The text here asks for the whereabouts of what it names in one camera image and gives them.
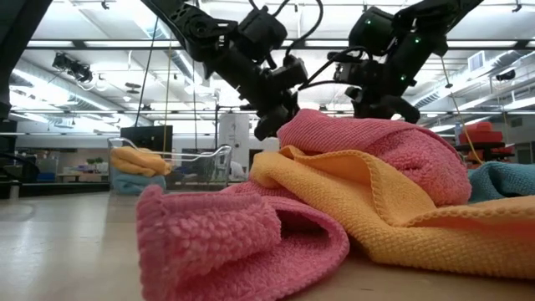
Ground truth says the yellow hanging cable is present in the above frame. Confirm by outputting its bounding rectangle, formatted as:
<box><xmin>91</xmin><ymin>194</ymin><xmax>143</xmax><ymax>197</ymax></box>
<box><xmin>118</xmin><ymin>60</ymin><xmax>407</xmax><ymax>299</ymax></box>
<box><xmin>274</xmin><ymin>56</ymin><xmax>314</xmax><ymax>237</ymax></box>
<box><xmin>441</xmin><ymin>56</ymin><xmax>485</xmax><ymax>165</ymax></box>

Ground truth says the white air vent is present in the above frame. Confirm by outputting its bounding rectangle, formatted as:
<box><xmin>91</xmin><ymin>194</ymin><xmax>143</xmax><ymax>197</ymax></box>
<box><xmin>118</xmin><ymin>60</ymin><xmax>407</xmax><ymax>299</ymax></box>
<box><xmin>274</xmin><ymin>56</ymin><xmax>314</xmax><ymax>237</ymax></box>
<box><xmin>467</xmin><ymin>50</ymin><xmax>486</xmax><ymax>73</ymax></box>

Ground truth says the black hanging cable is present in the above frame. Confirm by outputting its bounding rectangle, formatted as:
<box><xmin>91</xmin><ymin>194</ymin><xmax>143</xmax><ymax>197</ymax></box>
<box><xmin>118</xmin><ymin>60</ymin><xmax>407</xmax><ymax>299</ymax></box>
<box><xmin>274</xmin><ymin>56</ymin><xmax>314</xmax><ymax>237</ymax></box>
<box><xmin>133</xmin><ymin>16</ymin><xmax>161</xmax><ymax>128</ymax></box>

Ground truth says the clear plastic bin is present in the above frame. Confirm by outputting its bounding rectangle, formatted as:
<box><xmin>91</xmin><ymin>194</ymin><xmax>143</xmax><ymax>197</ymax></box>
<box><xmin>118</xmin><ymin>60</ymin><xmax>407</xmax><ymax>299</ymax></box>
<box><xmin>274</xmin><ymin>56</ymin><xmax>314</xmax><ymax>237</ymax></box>
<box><xmin>107</xmin><ymin>136</ymin><xmax>234</xmax><ymax>196</ymax></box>

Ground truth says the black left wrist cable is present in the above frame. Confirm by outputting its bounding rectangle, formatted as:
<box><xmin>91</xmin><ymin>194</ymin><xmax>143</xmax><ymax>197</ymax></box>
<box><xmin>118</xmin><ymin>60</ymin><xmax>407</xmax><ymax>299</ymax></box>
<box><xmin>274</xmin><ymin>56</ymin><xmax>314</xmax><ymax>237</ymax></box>
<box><xmin>248</xmin><ymin>0</ymin><xmax>325</xmax><ymax>59</ymax></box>

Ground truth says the black monitor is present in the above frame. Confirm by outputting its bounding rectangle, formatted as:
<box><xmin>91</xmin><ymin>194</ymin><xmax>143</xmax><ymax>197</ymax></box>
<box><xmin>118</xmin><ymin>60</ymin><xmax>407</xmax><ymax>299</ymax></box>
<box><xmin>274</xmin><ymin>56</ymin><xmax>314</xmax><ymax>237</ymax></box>
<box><xmin>120</xmin><ymin>125</ymin><xmax>174</xmax><ymax>153</ymax></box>

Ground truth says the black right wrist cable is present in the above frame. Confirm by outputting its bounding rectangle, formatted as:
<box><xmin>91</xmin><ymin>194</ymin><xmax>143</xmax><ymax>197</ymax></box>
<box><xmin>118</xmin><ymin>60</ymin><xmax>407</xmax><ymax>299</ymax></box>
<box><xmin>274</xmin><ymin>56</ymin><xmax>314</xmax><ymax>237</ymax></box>
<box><xmin>298</xmin><ymin>45</ymin><xmax>374</xmax><ymax>92</ymax></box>

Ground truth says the blue microfiber towel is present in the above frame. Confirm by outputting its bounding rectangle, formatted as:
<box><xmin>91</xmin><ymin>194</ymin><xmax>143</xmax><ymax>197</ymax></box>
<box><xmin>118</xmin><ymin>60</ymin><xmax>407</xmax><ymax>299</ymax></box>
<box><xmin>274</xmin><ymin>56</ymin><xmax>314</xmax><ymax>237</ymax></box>
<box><xmin>466</xmin><ymin>161</ymin><xmax>535</xmax><ymax>204</ymax></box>
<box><xmin>111</xmin><ymin>169</ymin><xmax>167</xmax><ymax>196</ymax></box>

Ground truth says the orange microfiber towel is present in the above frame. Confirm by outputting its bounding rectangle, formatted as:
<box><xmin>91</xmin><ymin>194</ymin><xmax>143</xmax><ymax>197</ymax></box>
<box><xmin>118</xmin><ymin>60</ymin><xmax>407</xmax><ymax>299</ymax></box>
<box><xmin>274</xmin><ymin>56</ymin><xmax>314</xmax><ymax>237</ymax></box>
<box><xmin>247</xmin><ymin>145</ymin><xmax>535</xmax><ymax>280</ymax></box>

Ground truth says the white cabinet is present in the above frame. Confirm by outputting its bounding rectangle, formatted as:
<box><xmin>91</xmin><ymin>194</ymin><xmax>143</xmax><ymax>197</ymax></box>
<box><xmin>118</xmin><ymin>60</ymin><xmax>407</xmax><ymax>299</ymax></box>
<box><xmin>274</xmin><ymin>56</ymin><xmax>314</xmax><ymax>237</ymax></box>
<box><xmin>218</xmin><ymin>112</ymin><xmax>251</xmax><ymax>168</ymax></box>

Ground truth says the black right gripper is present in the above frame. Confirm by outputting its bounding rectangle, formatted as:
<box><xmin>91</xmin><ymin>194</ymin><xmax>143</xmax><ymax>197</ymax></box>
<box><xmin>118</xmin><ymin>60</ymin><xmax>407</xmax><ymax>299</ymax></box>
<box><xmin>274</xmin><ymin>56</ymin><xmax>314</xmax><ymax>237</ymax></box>
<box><xmin>333</xmin><ymin>5</ymin><xmax>421</xmax><ymax>125</ymax></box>

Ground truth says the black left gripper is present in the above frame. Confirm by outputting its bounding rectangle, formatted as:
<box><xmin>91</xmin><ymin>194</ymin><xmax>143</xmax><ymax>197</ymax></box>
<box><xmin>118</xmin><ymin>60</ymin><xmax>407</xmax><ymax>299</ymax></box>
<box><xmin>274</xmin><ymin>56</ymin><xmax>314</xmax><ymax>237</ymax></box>
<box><xmin>203</xmin><ymin>6</ymin><xmax>309</xmax><ymax>142</ymax></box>

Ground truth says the pink microfiber towel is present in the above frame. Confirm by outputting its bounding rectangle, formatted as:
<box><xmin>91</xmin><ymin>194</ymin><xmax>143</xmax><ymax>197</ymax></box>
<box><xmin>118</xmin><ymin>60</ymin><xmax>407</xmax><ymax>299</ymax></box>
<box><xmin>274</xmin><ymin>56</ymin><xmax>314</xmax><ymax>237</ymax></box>
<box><xmin>276</xmin><ymin>108</ymin><xmax>472</xmax><ymax>207</ymax></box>
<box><xmin>135</xmin><ymin>180</ymin><xmax>351</xmax><ymax>301</ymax></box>

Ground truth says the black hose loop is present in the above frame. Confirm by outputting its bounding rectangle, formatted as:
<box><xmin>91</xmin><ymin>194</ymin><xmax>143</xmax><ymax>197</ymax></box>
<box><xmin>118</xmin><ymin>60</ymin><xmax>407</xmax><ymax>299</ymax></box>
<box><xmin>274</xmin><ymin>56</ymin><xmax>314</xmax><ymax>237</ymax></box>
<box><xmin>0</xmin><ymin>151</ymin><xmax>42</xmax><ymax>185</ymax></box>

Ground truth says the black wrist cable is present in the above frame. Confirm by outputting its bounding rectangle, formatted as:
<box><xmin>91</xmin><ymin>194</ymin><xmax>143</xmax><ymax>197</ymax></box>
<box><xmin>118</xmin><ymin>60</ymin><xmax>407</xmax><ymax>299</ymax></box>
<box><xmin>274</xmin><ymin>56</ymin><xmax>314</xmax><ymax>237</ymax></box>
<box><xmin>248</xmin><ymin>0</ymin><xmax>325</xmax><ymax>59</ymax></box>
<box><xmin>298</xmin><ymin>45</ymin><xmax>374</xmax><ymax>92</ymax></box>

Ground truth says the orange towel with white label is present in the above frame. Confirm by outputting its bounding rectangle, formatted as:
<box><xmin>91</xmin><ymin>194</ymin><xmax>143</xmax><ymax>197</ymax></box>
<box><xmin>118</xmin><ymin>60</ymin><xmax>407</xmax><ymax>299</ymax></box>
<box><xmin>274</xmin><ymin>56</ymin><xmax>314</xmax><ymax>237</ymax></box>
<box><xmin>110</xmin><ymin>145</ymin><xmax>174</xmax><ymax>178</ymax></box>

